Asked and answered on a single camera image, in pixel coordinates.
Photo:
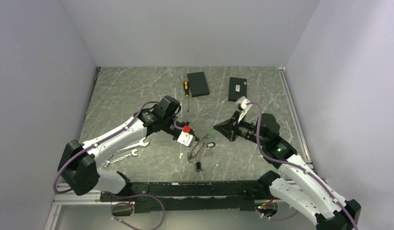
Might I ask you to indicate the black box left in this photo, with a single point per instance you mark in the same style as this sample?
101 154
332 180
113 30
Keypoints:
198 84

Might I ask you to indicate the white key tag black frame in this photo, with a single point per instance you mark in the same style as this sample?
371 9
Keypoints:
210 145

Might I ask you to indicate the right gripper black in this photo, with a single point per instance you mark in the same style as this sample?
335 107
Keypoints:
225 127

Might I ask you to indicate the silver wrench upper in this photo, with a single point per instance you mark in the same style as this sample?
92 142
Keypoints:
140 143

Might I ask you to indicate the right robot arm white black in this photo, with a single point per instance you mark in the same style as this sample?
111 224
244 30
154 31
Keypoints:
312 197

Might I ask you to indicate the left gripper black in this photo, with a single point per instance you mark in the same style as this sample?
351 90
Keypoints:
195 138

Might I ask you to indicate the yellow black screwdriver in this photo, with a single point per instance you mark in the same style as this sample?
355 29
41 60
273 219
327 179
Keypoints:
186 90

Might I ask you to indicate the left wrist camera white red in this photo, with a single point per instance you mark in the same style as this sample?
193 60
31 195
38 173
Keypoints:
186 138

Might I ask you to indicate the silver wrench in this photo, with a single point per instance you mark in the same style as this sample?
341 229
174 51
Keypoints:
140 143
109 162

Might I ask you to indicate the silver wrench lower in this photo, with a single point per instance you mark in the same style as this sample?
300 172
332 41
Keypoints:
109 162

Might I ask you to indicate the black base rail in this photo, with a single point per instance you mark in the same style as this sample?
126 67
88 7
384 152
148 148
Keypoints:
244 195

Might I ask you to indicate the black head key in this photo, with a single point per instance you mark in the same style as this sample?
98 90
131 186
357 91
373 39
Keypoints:
198 166

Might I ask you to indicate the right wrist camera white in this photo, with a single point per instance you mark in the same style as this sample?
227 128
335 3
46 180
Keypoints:
244 106

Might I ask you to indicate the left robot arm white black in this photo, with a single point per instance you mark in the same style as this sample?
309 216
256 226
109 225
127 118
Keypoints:
80 164

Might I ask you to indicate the black box with label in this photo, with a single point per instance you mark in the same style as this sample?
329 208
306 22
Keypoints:
237 88

